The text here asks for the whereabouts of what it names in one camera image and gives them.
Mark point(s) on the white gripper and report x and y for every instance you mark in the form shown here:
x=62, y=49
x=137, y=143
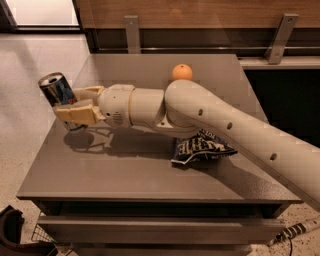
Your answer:
x=114, y=105

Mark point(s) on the silver blue redbull can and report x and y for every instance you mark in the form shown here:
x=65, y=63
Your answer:
x=57, y=91

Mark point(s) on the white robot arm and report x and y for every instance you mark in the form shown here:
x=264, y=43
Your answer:
x=186, y=107

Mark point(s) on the grey drawer cabinet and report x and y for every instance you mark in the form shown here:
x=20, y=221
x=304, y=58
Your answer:
x=115, y=192

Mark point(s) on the orange fruit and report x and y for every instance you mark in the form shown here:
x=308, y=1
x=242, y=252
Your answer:
x=182, y=71

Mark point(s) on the blue chips bag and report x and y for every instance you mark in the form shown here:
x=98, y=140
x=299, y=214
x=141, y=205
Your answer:
x=202, y=146

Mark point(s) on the dark brown chair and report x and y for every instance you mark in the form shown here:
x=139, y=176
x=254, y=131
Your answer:
x=11, y=222

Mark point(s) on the left metal bracket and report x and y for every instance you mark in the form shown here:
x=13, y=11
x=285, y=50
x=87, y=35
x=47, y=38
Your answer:
x=132, y=34

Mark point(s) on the metal bracket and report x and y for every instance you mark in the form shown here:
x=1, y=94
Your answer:
x=132, y=34
x=275, y=52

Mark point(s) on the wire basket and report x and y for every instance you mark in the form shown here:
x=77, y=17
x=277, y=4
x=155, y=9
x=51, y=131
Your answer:
x=59, y=248

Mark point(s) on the right metal bracket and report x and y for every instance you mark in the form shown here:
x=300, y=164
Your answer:
x=275, y=52

